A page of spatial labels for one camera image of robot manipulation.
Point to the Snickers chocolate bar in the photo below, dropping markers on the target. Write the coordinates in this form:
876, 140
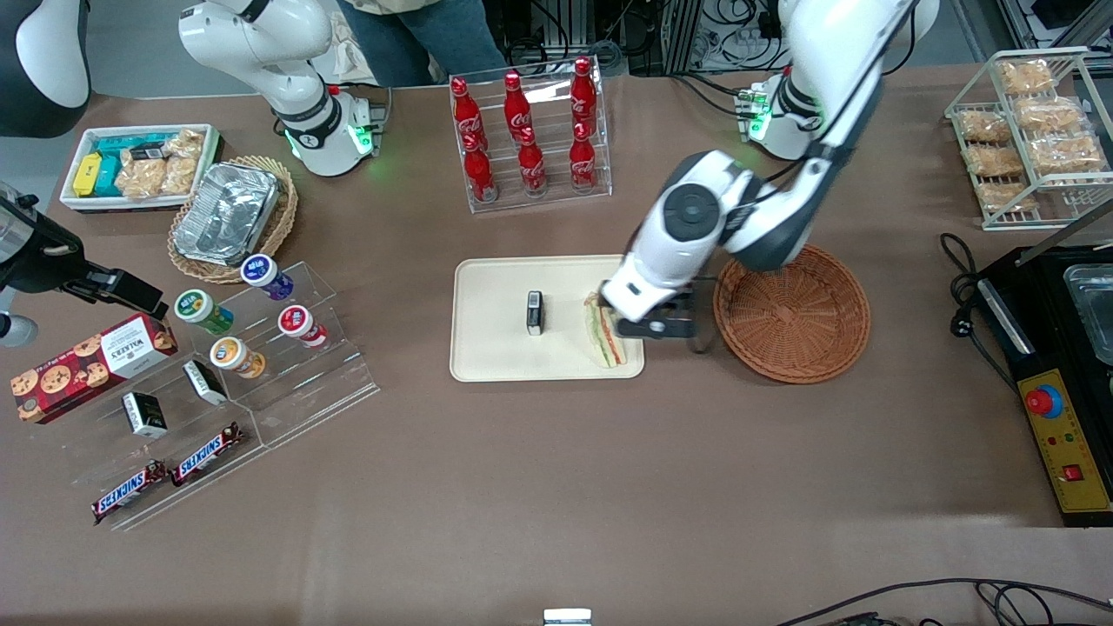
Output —
129, 491
207, 454

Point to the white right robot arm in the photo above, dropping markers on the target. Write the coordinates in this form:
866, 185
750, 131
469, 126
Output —
261, 43

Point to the round brown wicker basket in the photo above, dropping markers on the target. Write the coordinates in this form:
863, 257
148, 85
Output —
791, 313

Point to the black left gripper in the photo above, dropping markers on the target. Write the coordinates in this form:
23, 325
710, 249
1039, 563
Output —
603, 302

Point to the clear acrylic bottle rack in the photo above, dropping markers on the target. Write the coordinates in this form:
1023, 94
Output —
556, 196

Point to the beige rectangular tray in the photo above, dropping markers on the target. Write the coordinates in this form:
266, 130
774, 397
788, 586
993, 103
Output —
496, 348

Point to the clear acrylic stepped stand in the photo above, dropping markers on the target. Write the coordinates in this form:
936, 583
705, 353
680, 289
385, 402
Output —
330, 382
78, 452

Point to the red Walkers cookie box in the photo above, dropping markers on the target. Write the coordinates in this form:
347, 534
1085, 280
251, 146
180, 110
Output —
87, 365

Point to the black countertop appliance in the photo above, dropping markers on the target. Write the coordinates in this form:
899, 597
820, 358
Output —
1048, 313

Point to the triangular sandwich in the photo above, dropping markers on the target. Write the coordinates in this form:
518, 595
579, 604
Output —
604, 343

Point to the red lid yogurt cup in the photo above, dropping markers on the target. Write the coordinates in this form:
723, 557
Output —
297, 322

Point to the red Coca-Cola bottle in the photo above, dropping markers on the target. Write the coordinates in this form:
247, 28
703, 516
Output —
531, 167
516, 104
465, 109
583, 161
480, 174
583, 91

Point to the steel pan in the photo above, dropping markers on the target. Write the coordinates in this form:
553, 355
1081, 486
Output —
1091, 313

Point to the small black grey box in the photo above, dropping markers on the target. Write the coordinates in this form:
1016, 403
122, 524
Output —
535, 313

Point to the white plastic bin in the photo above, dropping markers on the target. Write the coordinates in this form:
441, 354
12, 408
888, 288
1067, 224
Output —
74, 202

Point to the small black white carton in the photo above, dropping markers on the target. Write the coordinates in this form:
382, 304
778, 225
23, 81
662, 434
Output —
144, 415
205, 382

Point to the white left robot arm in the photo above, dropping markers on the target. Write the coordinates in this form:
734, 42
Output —
643, 278

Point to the crumpled beige bag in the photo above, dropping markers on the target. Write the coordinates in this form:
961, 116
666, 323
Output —
348, 52

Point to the cracker snack bag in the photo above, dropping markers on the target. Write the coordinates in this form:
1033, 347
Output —
141, 178
996, 161
984, 126
1024, 74
183, 165
1068, 154
1048, 113
1009, 197

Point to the blue lid yogurt cup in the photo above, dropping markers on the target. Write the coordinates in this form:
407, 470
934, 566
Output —
261, 271

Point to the silver foil tray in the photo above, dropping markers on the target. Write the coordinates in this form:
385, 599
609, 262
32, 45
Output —
226, 213

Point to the oval tan wicker basket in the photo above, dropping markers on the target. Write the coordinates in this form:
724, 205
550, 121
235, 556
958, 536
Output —
283, 217

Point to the orange lid yogurt cup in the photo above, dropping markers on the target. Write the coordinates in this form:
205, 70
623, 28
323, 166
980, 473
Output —
230, 354

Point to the green lid yogurt cup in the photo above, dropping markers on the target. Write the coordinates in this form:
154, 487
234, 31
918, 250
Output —
196, 306

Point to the teal flat packet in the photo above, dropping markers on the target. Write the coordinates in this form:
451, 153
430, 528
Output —
117, 143

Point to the yellow small box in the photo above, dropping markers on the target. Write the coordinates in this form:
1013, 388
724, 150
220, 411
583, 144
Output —
87, 174

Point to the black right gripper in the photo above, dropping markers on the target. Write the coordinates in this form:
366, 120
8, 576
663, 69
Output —
45, 263

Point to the teal small box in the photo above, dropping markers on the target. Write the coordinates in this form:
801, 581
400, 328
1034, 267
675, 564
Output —
109, 178

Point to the standing person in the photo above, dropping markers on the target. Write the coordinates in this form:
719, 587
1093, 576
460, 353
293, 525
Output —
435, 39

